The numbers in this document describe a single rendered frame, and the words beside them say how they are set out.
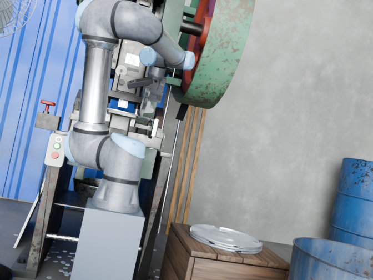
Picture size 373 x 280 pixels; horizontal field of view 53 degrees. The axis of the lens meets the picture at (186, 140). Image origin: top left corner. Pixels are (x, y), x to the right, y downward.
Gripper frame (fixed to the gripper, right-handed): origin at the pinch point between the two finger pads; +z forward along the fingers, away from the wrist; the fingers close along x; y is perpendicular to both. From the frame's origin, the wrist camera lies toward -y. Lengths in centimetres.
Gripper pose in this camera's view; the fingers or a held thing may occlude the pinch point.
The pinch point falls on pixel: (140, 114)
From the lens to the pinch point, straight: 175.9
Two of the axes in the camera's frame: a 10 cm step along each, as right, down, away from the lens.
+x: -1.4, -4.4, 8.9
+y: 9.5, 2.0, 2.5
